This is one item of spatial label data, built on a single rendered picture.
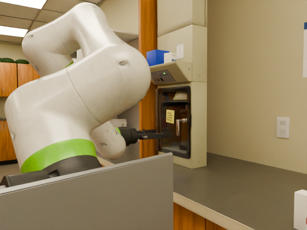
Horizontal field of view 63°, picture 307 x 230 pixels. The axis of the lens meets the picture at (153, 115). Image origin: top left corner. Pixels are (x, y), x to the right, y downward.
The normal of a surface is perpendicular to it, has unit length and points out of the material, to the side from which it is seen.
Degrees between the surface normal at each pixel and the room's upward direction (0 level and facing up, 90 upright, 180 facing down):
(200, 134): 90
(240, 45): 90
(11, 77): 90
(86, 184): 90
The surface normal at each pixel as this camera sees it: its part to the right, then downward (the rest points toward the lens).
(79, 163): 0.39, -0.75
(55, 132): 0.22, -0.58
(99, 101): 0.28, 0.41
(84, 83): -0.04, -0.12
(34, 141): -0.23, -0.37
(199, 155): 0.56, 0.04
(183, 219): -0.83, 0.04
